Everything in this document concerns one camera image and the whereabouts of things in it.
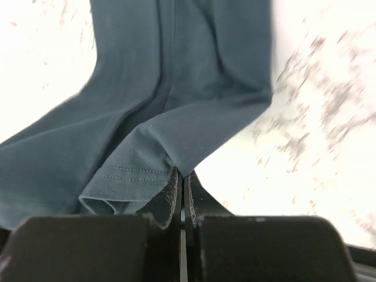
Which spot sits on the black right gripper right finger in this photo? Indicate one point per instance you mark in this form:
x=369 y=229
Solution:
x=221 y=246

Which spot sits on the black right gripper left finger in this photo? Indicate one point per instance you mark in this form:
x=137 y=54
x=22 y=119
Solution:
x=139 y=247

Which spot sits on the blue-grey t-shirt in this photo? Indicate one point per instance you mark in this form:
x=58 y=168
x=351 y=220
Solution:
x=173 y=81

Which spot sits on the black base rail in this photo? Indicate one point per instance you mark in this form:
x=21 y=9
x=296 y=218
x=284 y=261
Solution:
x=362 y=264

